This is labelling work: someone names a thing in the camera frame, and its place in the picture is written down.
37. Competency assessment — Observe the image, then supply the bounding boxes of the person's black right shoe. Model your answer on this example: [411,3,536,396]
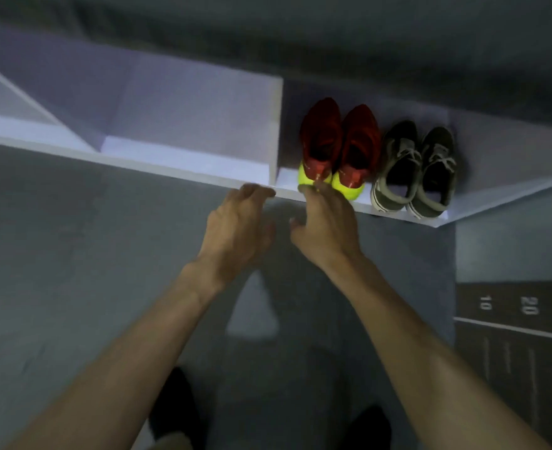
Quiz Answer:
[345,405,392,450]

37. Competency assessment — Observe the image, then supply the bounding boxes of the person's black shoe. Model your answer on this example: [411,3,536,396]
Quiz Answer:
[148,367,204,450]
[345,405,392,450]

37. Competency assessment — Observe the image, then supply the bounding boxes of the person's right hand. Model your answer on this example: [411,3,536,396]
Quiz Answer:
[289,182,365,273]

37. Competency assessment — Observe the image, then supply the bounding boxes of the person's right forearm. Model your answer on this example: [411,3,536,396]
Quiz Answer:
[325,252,552,450]

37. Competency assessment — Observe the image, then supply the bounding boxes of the grey canvas sneaker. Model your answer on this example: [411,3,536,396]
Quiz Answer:
[371,120,422,213]
[406,126,458,220]

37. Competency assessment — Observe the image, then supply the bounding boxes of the person's left forearm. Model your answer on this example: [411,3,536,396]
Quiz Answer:
[4,263,221,450]

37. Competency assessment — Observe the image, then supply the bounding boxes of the person's left hand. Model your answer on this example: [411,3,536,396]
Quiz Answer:
[184,183,277,296]

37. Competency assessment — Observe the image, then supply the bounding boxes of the white shoe shelf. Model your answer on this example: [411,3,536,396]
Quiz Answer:
[0,19,552,228]

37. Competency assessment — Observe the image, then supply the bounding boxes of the person's black left shoe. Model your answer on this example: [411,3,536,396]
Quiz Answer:
[148,367,204,450]

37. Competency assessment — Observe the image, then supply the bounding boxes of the dark floor mat white markings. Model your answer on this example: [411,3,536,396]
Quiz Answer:
[453,280,552,450]

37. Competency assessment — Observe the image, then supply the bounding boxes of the red shoe yellow heel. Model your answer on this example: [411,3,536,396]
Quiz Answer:
[297,97,342,193]
[331,104,382,201]

